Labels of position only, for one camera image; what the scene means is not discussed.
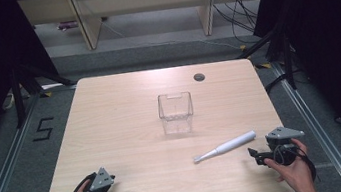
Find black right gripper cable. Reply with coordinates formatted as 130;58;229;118
271;140;320;187

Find round table cable grommet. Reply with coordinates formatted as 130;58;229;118
193;72;207;84

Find black metal stand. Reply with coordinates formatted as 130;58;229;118
7;54;83;130
232;23;299;98

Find person's right hand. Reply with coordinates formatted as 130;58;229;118
261;135;318;192

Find white electric toothbrush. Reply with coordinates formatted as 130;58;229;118
190;129;260;165

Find clear plastic container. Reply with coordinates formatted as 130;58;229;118
155;89;198;138

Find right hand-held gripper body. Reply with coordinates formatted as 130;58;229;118
264;123;310;169

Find bundle of black cables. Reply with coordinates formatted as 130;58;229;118
211;0;265;49

